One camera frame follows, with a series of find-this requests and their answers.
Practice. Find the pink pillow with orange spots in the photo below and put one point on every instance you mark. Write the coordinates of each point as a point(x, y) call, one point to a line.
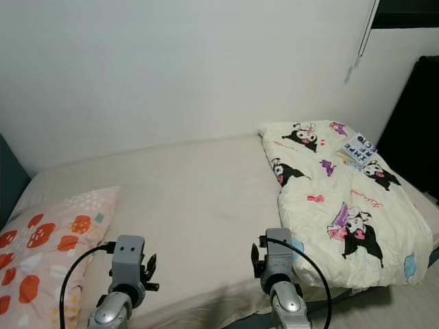
point(48, 253)

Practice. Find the cream cartoon print quilt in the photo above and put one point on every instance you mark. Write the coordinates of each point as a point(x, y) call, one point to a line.
point(343, 195)

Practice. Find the white book with blue letters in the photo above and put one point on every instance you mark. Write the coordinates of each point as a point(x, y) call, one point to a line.
point(360, 149)

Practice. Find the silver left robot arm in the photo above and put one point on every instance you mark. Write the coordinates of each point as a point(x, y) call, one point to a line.
point(113, 314)

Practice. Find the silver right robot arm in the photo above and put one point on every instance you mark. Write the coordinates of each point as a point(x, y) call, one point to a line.
point(287, 308)

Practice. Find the beige mattress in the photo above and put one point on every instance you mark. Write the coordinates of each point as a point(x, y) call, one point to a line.
point(199, 199)

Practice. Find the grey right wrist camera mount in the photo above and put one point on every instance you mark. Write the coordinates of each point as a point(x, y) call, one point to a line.
point(278, 255)

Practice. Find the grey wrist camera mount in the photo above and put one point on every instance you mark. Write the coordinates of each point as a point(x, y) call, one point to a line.
point(278, 255)
point(129, 260)

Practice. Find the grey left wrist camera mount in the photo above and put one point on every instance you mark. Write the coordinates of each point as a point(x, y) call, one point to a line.
point(129, 260)

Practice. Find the teal fabric bed frame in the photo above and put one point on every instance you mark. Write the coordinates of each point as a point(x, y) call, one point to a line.
point(10, 178)

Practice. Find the black window frame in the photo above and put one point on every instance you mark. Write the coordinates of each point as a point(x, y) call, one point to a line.
point(406, 12)

